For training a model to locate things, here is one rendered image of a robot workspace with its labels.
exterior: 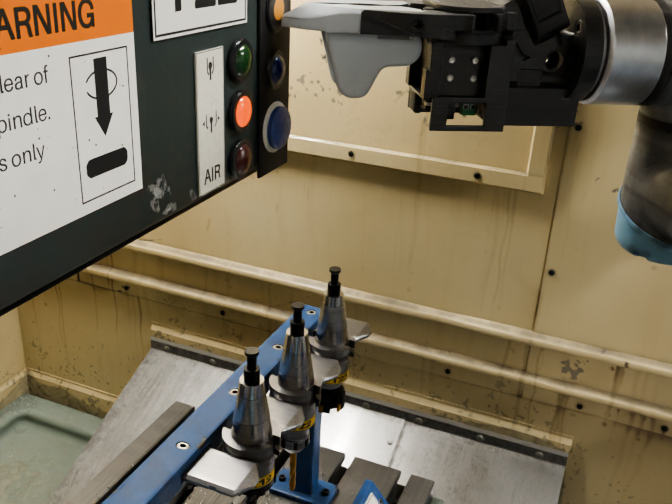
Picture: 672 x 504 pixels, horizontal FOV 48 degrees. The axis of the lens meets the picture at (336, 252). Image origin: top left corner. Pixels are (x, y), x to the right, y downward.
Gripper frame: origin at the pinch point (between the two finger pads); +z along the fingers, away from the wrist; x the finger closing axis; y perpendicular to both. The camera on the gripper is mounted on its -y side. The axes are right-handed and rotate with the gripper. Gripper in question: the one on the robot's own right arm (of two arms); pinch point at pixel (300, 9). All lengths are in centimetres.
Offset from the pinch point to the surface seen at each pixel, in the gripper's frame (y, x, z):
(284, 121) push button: 7.5, -0.2, 1.0
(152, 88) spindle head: 2.9, -11.7, 8.7
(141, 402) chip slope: 88, 81, 24
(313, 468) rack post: 72, 39, -7
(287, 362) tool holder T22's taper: 41.8, 22.3, -1.6
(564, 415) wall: 73, 51, -53
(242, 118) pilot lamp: 6.2, -4.7, 3.9
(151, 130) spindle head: 5.1, -11.9, 8.9
